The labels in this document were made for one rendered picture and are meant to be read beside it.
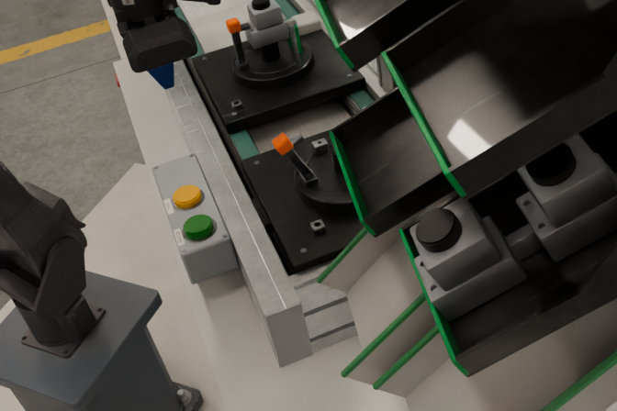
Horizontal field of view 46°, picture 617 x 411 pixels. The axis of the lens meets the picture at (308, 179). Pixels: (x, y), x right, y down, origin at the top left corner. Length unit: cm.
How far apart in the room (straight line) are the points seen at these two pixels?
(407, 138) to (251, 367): 42
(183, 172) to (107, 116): 208
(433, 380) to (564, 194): 29
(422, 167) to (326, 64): 65
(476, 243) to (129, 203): 84
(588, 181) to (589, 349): 18
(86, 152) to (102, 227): 179
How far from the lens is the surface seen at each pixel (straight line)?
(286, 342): 91
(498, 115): 42
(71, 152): 303
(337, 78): 121
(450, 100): 45
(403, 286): 76
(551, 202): 49
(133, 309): 79
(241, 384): 94
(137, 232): 119
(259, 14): 120
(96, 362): 76
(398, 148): 65
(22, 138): 324
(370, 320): 78
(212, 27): 157
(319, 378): 93
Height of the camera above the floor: 161
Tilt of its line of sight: 39 degrees down
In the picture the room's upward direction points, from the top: 11 degrees counter-clockwise
